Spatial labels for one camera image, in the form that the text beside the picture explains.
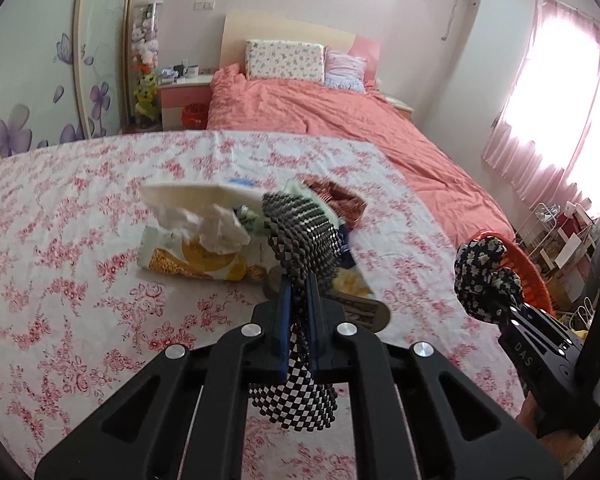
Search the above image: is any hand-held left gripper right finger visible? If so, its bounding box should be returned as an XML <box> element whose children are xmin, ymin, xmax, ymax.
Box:
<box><xmin>305</xmin><ymin>274</ymin><xmax>563</xmax><ymax>480</ymax></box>

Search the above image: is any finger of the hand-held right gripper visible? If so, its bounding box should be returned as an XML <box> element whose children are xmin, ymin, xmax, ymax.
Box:
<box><xmin>497</xmin><ymin>295</ymin><xmax>541</xmax><ymax>341</ymax></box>

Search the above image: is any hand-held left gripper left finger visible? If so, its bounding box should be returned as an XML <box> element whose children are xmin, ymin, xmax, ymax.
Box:
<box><xmin>34</xmin><ymin>280</ymin><xmax>293</xmax><ymax>480</ymax></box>

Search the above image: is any orange plastic basket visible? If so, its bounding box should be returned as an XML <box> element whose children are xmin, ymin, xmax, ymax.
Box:
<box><xmin>462</xmin><ymin>230</ymin><xmax>556</xmax><ymax>318</ymax></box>

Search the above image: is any black floral cloth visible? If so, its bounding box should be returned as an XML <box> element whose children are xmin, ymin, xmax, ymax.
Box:
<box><xmin>454</xmin><ymin>237</ymin><xmax>523</xmax><ymax>323</ymax></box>

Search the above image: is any black white checkered cloth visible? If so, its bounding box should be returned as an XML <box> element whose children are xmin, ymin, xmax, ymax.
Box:
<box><xmin>249</xmin><ymin>192</ymin><xmax>343</xmax><ymax>433</ymax></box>

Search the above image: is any person's right hand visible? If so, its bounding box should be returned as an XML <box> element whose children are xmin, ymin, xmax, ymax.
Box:
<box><xmin>516</xmin><ymin>392</ymin><xmax>588</xmax><ymax>463</ymax></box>

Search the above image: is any dark blue wrapper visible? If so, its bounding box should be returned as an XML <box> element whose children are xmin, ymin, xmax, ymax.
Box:
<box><xmin>337</xmin><ymin>225</ymin><xmax>359</xmax><ymax>268</ymax></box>

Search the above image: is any yellow snack packet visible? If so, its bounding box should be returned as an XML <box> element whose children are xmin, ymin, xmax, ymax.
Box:
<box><xmin>137</xmin><ymin>225</ymin><xmax>271</xmax><ymax>283</ymax></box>

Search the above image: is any green printed wrapper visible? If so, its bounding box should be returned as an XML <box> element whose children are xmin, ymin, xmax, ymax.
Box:
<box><xmin>237</xmin><ymin>202</ymin><xmax>272</xmax><ymax>238</ymax></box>

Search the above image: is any crumpled white tissue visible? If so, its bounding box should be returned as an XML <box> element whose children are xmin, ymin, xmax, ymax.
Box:
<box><xmin>155</xmin><ymin>202</ymin><xmax>251</xmax><ymax>256</ymax></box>

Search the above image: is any flat white packet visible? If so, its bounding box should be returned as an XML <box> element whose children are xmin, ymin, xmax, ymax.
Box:
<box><xmin>140</xmin><ymin>177</ymin><xmax>267</xmax><ymax>211</ymax></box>

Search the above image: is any pink curtain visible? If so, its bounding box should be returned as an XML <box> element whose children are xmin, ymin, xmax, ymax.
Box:
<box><xmin>482</xmin><ymin>0</ymin><xmax>600</xmax><ymax>206</ymax></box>

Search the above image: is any bed with salmon duvet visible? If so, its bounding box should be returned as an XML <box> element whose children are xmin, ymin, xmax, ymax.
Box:
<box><xmin>207</xmin><ymin>65</ymin><xmax>516</xmax><ymax>246</ymax></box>

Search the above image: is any pink floral tablecloth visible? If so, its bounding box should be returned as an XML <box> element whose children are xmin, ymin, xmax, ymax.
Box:
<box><xmin>0</xmin><ymin>130</ymin><xmax>526</xmax><ymax>480</ymax></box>

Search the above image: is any orange mesh wastebasket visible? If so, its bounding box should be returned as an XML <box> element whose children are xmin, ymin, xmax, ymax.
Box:
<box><xmin>181</xmin><ymin>103</ymin><xmax>211</xmax><ymax>131</ymax></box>

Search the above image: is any small pale nightstand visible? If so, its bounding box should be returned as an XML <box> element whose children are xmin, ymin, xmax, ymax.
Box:
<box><xmin>382</xmin><ymin>94</ymin><xmax>415</xmax><ymax>121</ymax></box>

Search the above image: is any pink white nightstand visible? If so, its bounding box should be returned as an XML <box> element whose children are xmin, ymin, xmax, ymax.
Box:
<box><xmin>159</xmin><ymin>74</ymin><xmax>215</xmax><ymax>131</ymax></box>

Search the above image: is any striped pink pillow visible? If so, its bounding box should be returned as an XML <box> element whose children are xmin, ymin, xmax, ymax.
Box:
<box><xmin>324</xmin><ymin>49</ymin><xmax>368</xmax><ymax>93</ymax></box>

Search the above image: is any floral white pillow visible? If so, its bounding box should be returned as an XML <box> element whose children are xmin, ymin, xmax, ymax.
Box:
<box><xmin>245</xmin><ymin>40</ymin><xmax>326</xmax><ymax>84</ymax></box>

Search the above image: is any cream pink headboard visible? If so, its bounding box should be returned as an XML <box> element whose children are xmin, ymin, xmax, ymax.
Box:
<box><xmin>220</xmin><ymin>11</ymin><xmax>381</xmax><ymax>91</ymax></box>

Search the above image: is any clear tube of plush toys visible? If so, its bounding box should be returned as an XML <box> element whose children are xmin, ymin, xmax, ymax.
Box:
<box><xmin>129</xmin><ymin>2</ymin><xmax>162</xmax><ymax>133</ymax></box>

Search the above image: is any wardrobe with purple flower doors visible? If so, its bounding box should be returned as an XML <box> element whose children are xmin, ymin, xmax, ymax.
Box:
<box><xmin>0</xmin><ymin>0</ymin><xmax>141</xmax><ymax>161</ymax></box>

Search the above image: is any white wire rack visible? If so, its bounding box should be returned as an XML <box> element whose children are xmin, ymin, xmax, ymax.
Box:
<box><xmin>515</xmin><ymin>202</ymin><xmax>576</xmax><ymax>281</ymax></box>

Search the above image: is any dark hanging cord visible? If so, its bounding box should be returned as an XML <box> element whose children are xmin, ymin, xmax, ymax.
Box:
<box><xmin>441</xmin><ymin>0</ymin><xmax>481</xmax><ymax>42</ymax></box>

